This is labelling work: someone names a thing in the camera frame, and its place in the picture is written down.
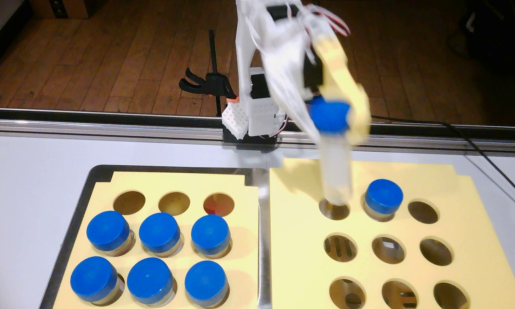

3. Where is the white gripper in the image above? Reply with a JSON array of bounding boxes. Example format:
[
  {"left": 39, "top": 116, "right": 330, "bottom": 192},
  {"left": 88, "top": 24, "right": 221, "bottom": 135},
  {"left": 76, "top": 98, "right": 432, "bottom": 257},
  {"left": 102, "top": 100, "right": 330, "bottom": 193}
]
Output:
[{"left": 262, "top": 6, "right": 372, "bottom": 145}]

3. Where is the blue capped test tube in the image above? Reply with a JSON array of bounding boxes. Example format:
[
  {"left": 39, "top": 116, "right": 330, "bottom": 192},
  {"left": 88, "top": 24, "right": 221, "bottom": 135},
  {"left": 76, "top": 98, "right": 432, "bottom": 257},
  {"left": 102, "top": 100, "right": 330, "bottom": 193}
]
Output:
[
  {"left": 184, "top": 260, "right": 230, "bottom": 309},
  {"left": 191, "top": 214, "right": 232, "bottom": 259},
  {"left": 309, "top": 96, "right": 354, "bottom": 206},
  {"left": 86, "top": 210, "right": 136, "bottom": 257},
  {"left": 138, "top": 212, "right": 184, "bottom": 258},
  {"left": 70, "top": 256, "right": 125, "bottom": 306},
  {"left": 126, "top": 257, "right": 177, "bottom": 307},
  {"left": 363, "top": 179, "right": 404, "bottom": 222}
]

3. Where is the black bar clamp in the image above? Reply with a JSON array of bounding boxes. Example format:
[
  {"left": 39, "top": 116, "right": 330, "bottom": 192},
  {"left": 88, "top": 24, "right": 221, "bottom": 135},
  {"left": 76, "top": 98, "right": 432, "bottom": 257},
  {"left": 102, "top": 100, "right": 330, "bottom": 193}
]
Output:
[{"left": 179, "top": 29, "right": 240, "bottom": 117}]

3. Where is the red support under rack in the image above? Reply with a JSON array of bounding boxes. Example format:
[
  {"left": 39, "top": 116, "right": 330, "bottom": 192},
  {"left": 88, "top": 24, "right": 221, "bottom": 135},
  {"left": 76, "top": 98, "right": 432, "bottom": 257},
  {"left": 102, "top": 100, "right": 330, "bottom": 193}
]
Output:
[{"left": 204, "top": 201, "right": 235, "bottom": 217}]

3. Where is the metal tray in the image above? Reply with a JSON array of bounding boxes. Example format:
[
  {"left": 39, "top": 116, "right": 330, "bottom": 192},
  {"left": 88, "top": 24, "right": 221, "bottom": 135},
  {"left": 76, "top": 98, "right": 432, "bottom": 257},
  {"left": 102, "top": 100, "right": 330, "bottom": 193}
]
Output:
[{"left": 39, "top": 164, "right": 272, "bottom": 309}]

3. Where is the small yellow foam rack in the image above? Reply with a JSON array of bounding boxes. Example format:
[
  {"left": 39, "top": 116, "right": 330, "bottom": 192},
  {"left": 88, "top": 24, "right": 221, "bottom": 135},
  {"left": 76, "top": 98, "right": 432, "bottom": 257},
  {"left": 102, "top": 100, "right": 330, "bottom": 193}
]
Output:
[{"left": 53, "top": 171, "right": 260, "bottom": 309}]

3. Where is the black bag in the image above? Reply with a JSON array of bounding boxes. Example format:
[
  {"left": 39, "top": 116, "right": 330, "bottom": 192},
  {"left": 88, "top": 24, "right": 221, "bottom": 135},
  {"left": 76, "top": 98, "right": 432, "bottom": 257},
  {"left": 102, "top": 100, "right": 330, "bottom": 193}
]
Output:
[{"left": 446, "top": 0, "right": 515, "bottom": 74}]

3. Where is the large yellow foam rack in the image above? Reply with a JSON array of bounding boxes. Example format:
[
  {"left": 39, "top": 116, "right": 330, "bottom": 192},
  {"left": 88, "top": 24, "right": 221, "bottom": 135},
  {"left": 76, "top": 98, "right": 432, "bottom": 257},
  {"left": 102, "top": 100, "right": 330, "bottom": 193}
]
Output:
[{"left": 269, "top": 157, "right": 515, "bottom": 309}]

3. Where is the black cable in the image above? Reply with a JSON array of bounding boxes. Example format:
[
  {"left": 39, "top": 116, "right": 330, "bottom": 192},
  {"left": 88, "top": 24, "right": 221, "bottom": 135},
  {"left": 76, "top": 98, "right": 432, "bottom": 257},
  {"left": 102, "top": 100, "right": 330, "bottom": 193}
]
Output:
[{"left": 371, "top": 114, "right": 515, "bottom": 196}]

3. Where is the aluminium table rail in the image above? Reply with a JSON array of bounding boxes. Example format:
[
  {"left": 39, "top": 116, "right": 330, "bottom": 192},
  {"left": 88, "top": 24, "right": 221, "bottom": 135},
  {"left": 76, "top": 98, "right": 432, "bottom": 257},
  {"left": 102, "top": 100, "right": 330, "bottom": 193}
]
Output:
[{"left": 0, "top": 107, "right": 515, "bottom": 153}]

